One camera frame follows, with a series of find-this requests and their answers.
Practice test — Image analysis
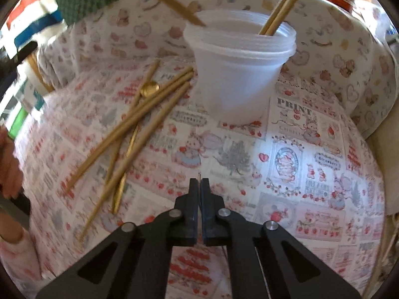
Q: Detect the gold spoon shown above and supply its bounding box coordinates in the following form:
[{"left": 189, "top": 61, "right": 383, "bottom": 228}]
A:
[{"left": 111, "top": 79, "right": 160, "bottom": 215}]

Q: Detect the person left hand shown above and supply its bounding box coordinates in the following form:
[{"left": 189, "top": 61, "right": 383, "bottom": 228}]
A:
[{"left": 0, "top": 126, "right": 24, "bottom": 199}]

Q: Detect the translucent plastic cup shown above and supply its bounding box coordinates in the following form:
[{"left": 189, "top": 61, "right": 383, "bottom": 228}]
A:
[{"left": 183, "top": 9, "right": 296, "bottom": 126}]

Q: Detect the print pattern tablecloth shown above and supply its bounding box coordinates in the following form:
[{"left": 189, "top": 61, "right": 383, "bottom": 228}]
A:
[{"left": 1, "top": 61, "right": 385, "bottom": 298}]

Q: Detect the striped curtain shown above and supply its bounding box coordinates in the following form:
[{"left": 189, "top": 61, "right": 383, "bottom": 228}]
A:
[{"left": 1, "top": 0, "right": 66, "bottom": 57}]

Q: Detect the bear print cloth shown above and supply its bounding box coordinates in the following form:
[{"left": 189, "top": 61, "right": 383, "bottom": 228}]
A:
[{"left": 37, "top": 0, "right": 398, "bottom": 137}]

